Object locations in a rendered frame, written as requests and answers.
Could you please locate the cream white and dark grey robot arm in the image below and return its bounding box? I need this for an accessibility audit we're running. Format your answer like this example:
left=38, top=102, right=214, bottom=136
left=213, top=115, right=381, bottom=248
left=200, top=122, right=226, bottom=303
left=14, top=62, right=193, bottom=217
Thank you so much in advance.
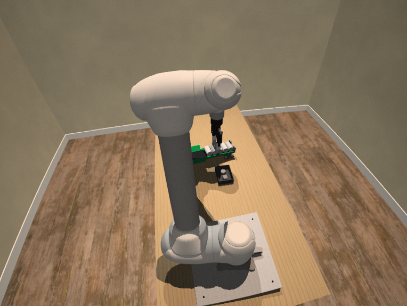
left=130, top=70, right=263, bottom=271

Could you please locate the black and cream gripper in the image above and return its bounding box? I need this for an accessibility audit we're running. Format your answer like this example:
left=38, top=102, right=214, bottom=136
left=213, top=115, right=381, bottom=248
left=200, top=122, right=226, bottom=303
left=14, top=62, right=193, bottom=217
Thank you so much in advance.
left=210, top=118, right=223, bottom=150

